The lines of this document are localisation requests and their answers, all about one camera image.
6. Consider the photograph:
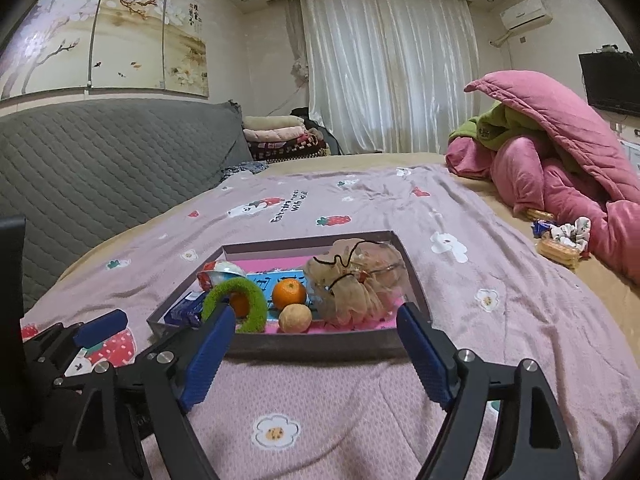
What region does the dark cloth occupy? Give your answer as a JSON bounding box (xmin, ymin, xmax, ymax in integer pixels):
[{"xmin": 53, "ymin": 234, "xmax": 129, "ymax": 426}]
[{"xmin": 290, "ymin": 106, "xmax": 347, "ymax": 157}]

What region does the white patterned scrunchie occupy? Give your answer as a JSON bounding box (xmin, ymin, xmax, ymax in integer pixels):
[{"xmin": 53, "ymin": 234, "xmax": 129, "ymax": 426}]
[{"xmin": 549, "ymin": 216, "xmax": 593, "ymax": 257}]

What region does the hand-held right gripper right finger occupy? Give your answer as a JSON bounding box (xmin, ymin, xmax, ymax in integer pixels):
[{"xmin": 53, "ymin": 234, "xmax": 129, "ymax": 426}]
[{"xmin": 396, "ymin": 302, "xmax": 581, "ymax": 480}]

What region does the pink quilt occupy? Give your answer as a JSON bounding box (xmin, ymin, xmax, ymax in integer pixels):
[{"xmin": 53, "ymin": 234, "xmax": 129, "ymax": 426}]
[{"xmin": 444, "ymin": 71, "xmax": 640, "ymax": 292}]

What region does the shallow grey cardboard box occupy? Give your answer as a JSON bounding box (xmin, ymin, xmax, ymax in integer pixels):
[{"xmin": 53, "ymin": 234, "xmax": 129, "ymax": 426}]
[{"xmin": 146, "ymin": 230, "xmax": 434, "ymax": 362}]

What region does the floral wall painting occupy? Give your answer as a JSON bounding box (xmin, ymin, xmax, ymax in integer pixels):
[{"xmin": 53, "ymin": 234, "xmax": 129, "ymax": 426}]
[{"xmin": 0, "ymin": 0, "xmax": 209, "ymax": 102}]

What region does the blue patterned cloth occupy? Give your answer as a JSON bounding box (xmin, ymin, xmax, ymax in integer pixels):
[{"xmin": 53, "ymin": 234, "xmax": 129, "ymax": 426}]
[{"xmin": 219, "ymin": 160, "xmax": 272, "ymax": 179}]

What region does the red blue snack packet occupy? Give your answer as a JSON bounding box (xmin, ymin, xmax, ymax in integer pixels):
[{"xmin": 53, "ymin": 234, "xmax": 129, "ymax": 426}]
[{"xmin": 196, "ymin": 259, "xmax": 247, "ymax": 292}]

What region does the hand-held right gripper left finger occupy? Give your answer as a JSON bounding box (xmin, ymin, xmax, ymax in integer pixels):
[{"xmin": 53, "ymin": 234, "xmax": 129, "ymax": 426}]
[{"xmin": 60, "ymin": 304, "xmax": 236, "ymax": 480}]

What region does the white cabinet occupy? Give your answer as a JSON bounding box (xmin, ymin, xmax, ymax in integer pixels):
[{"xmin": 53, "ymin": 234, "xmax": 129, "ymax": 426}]
[{"xmin": 619, "ymin": 135, "xmax": 640, "ymax": 173}]

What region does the pink strawberry printed blanket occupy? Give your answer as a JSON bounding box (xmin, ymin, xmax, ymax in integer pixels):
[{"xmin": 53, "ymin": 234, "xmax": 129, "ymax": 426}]
[{"xmin": 20, "ymin": 162, "xmax": 637, "ymax": 480}]

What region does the white air conditioner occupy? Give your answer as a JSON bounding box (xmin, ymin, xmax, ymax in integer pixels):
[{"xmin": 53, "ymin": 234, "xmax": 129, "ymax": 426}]
[{"xmin": 499, "ymin": 0, "xmax": 554, "ymax": 31}]

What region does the stack of folded blankets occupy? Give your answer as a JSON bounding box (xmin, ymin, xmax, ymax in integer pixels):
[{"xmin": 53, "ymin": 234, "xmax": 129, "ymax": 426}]
[{"xmin": 242, "ymin": 115, "xmax": 329, "ymax": 163}]

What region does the white sheer curtain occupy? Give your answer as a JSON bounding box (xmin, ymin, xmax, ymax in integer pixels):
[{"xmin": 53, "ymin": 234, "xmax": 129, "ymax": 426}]
[{"xmin": 299, "ymin": 0, "xmax": 474, "ymax": 157}]

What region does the green blanket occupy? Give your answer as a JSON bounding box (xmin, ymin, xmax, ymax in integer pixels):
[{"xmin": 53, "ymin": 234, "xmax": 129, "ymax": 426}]
[{"xmin": 448, "ymin": 102, "xmax": 542, "ymax": 152}]

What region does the grey quilted headboard cover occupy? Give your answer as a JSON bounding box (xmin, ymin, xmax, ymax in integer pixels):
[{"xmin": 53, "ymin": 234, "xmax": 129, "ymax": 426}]
[{"xmin": 0, "ymin": 99, "xmax": 254, "ymax": 312}]

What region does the black television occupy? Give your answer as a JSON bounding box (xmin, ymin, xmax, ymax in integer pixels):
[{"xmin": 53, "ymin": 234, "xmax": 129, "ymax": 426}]
[{"xmin": 578, "ymin": 51, "xmax": 640, "ymax": 117}]

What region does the walnut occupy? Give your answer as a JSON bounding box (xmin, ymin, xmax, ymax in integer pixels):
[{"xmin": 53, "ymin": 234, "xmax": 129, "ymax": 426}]
[{"xmin": 278, "ymin": 304, "xmax": 313, "ymax": 334}]

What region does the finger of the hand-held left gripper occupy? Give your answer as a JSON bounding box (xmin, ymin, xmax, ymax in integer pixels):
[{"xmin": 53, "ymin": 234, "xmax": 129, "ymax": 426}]
[
  {"xmin": 20, "ymin": 309, "xmax": 129, "ymax": 378},
  {"xmin": 47, "ymin": 355, "xmax": 98, "ymax": 398}
]

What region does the beige mesh scrunchie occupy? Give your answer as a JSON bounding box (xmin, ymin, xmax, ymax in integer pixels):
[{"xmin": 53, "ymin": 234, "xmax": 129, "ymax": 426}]
[{"xmin": 303, "ymin": 238, "xmax": 407, "ymax": 327}]

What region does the green fuzzy hair ring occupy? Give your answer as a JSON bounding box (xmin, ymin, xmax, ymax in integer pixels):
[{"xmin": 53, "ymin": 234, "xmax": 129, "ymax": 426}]
[{"xmin": 201, "ymin": 280, "xmax": 270, "ymax": 334}]

